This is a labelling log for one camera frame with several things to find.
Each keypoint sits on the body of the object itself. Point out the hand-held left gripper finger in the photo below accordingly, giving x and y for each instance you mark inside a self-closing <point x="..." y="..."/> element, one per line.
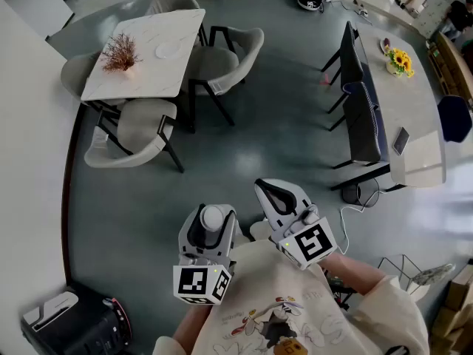
<point x="231" y="228"/>
<point x="184" y="239"/>

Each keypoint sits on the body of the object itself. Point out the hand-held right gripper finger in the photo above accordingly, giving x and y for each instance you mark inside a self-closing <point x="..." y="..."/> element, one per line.
<point x="301" y="198"/>
<point x="271" y="214"/>

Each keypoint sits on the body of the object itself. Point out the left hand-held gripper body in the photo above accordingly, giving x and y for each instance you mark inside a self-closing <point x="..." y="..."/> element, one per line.
<point x="201" y="283"/>

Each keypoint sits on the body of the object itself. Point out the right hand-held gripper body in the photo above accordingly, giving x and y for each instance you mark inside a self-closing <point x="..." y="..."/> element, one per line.
<point x="310" y="244"/>

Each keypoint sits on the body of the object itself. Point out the white saucer plate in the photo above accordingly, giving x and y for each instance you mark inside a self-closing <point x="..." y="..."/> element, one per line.
<point x="167" y="50"/>

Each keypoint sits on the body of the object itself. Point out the person's left forearm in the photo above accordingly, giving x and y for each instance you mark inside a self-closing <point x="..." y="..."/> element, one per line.
<point x="190" y="327"/>

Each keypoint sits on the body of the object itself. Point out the person's right forearm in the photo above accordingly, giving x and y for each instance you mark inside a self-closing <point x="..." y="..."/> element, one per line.
<point x="351" y="276"/>

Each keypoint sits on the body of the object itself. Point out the person's right white shoe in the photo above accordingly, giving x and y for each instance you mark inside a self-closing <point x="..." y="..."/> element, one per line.
<point x="260" y="230"/>

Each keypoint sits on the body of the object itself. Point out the black equipment stand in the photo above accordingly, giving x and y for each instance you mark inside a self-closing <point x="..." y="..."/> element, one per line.
<point x="338" y="285"/>

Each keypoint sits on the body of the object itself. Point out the person's cream printed shirt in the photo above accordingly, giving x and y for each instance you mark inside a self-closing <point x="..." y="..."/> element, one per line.
<point x="281" y="294"/>

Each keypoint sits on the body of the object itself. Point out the smartphone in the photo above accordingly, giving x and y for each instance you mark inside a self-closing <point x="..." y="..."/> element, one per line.
<point x="401" y="141"/>

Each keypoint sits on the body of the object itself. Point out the marble side table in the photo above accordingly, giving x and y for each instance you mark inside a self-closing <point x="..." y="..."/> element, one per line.
<point x="432" y="274"/>

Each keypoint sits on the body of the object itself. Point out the black equipment case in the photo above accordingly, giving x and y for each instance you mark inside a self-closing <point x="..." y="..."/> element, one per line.
<point x="81" y="327"/>

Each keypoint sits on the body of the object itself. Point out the cardboard boxes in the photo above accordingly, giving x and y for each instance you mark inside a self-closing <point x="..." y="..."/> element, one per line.
<point x="454" y="309"/>

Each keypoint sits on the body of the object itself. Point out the white marble dining table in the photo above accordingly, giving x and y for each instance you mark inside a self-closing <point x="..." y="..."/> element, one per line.
<point x="162" y="76"/>

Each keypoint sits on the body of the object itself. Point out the sunflower vase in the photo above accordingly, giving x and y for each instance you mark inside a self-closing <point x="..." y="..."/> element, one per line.
<point x="399" y="63"/>

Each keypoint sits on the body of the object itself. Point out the dark blue chair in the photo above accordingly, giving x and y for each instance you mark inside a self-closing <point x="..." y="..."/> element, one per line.
<point x="454" y="118"/>

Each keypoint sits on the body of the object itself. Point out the plate with purple food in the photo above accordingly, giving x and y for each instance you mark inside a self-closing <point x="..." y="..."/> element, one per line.
<point x="385" y="46"/>

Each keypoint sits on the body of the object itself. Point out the dried brown plant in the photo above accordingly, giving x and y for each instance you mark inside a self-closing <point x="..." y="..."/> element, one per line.
<point x="120" y="55"/>

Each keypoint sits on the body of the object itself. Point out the wooden shelf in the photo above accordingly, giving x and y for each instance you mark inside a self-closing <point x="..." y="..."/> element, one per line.
<point x="452" y="65"/>

